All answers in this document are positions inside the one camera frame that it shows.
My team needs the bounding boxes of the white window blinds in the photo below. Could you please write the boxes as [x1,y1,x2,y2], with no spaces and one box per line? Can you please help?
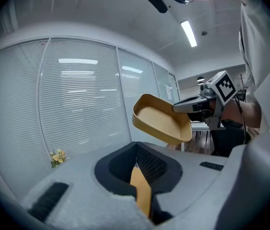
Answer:
[0,37,181,191]

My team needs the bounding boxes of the tan oval container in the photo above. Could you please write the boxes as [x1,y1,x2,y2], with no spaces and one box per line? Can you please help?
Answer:
[132,93,193,145]

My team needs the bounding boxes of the person's dark trousers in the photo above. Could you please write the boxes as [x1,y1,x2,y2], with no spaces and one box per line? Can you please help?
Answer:
[210,120,252,158]

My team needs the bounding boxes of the long ceiling light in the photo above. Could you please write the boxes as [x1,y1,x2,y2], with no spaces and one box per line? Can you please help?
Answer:
[180,20,198,48]

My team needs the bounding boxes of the thin black cable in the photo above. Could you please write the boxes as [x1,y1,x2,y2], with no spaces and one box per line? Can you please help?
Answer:
[234,96,248,145]

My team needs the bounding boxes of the tan container lid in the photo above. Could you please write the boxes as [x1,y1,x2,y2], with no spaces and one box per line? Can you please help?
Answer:
[129,165,153,219]

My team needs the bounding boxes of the person's right forearm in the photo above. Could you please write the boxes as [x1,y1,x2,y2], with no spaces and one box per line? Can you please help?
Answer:
[223,99,262,129]

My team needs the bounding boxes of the white table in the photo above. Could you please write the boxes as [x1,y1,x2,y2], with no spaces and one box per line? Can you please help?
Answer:
[180,122,226,152]

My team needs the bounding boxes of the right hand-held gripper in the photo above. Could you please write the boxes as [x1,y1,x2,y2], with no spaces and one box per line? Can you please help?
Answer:
[172,70,238,130]

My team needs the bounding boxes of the yellow flower bunch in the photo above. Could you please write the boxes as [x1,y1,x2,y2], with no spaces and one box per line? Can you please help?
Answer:
[49,149,68,169]

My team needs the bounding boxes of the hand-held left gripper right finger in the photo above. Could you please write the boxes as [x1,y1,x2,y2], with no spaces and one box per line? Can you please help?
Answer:
[136,141,231,226]

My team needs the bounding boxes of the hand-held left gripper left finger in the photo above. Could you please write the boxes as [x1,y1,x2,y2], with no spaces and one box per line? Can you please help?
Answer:
[21,141,155,230]

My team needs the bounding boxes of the person's white shirt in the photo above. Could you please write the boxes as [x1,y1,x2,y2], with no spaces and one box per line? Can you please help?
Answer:
[215,0,270,230]

